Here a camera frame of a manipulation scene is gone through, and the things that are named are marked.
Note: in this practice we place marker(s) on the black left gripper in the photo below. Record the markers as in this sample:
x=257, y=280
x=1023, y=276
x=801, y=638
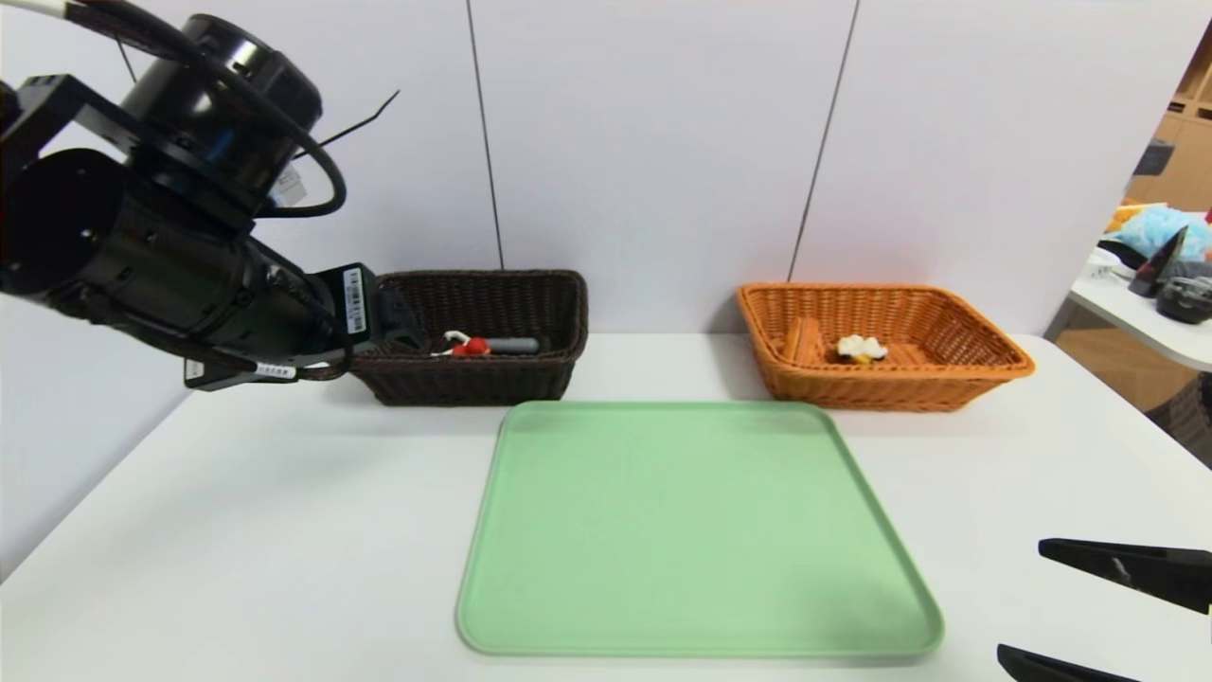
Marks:
x=357, y=301

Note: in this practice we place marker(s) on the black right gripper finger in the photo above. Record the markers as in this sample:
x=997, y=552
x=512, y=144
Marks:
x=1127, y=568
x=1051, y=668

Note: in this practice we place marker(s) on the red rubber duck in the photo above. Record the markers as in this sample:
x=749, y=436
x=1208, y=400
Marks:
x=470, y=348

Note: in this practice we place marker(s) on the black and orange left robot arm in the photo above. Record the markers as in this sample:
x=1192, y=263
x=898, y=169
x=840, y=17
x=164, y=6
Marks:
x=142, y=237

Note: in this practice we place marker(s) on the dark brown wicker basket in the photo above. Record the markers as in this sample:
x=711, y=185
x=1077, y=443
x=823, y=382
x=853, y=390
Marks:
x=511, y=303

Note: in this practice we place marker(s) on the orange wicker basket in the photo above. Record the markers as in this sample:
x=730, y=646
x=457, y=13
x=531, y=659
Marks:
x=852, y=388

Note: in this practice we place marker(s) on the dark woven bin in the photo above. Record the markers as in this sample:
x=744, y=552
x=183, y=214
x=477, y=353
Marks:
x=1188, y=421

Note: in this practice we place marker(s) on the white side table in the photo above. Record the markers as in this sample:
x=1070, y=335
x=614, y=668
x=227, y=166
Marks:
x=1136, y=322

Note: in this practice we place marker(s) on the black round object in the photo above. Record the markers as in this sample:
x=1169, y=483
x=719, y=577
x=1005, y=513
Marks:
x=1185, y=298

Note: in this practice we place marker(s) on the black cone object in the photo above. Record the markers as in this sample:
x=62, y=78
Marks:
x=1157, y=268

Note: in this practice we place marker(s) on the blue fluffy toy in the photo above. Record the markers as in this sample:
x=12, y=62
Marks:
x=1150, y=230

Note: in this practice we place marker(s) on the green plastic tray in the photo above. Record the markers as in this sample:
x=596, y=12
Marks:
x=701, y=530

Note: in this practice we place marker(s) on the dark small box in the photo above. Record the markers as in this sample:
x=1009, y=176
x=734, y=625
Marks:
x=1152, y=159

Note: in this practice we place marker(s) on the wooden shelf unit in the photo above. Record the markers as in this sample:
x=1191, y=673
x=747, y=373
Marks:
x=1188, y=161

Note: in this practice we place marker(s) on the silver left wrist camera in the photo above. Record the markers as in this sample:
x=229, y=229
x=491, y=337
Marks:
x=289, y=188

